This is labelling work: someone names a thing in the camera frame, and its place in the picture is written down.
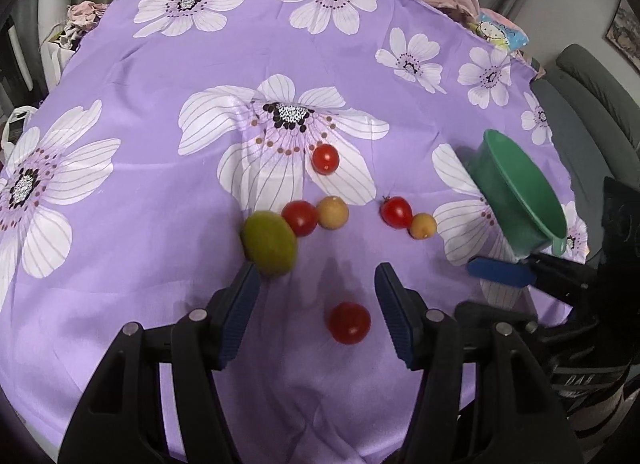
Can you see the grey sofa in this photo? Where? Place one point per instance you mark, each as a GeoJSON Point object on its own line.
{"type": "Point", "coordinates": [590, 119]}

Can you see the cartoon print pillow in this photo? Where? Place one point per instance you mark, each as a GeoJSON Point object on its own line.
{"type": "Point", "coordinates": [500, 31]}

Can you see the green mango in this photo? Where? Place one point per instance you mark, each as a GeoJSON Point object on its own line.
{"type": "Point", "coordinates": [269, 243]}

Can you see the pink floral cloth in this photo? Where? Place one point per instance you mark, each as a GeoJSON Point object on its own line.
{"type": "Point", "coordinates": [87, 14]}

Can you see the purple floral tablecloth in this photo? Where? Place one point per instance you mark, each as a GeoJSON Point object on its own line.
{"type": "Point", "coordinates": [150, 194]}

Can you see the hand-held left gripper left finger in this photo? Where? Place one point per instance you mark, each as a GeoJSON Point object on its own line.
{"type": "Point", "coordinates": [240, 314]}

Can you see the framed wall picture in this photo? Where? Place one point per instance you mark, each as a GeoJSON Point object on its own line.
{"type": "Point", "coordinates": [625, 26]}

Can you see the tan longan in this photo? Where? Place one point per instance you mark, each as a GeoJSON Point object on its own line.
{"type": "Point", "coordinates": [423, 226]}
{"type": "Point", "coordinates": [333, 212]}

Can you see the green plastic bowl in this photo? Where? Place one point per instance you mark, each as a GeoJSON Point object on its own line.
{"type": "Point", "coordinates": [520, 194]}

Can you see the person's right forearm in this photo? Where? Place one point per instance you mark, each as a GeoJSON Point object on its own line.
{"type": "Point", "coordinates": [595, 404]}

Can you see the red cherry tomato with stem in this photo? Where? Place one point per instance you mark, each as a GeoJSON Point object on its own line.
{"type": "Point", "coordinates": [396, 211]}

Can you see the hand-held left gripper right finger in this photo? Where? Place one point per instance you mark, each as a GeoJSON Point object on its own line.
{"type": "Point", "coordinates": [395, 314]}

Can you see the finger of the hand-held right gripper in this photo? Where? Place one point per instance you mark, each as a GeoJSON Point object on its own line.
{"type": "Point", "coordinates": [500, 271]}
{"type": "Point", "coordinates": [480, 314]}

